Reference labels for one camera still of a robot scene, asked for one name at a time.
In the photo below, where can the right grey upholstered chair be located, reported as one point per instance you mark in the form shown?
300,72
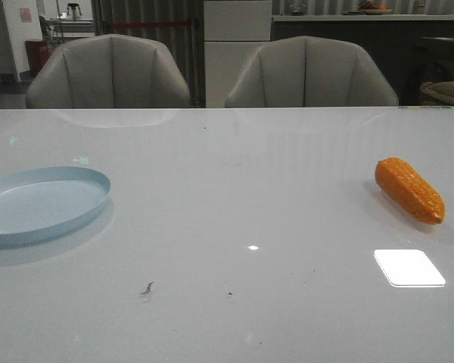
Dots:
306,71

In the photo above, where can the pink wall notice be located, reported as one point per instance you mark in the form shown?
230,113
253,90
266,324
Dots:
25,15

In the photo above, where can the fruit bowl on counter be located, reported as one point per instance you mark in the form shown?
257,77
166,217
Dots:
373,8

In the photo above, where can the left grey upholstered chair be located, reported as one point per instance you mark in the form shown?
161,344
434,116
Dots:
109,71

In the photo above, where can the red bin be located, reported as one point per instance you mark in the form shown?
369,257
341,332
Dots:
38,52

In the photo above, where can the brown cushion at right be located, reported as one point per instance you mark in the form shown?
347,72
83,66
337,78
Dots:
442,92

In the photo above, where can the red barrier belt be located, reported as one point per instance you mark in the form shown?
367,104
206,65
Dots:
149,25

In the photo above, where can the white cabinet with drawers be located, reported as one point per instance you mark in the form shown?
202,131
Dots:
231,30

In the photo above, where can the grey upholstered chair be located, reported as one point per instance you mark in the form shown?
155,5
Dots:
306,71
109,71

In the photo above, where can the dark counter with white top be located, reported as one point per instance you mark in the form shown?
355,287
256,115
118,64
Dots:
409,50

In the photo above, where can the light blue round plate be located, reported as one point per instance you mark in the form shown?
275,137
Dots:
41,204

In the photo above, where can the orange plastic corn cob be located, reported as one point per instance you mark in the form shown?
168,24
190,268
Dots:
402,183

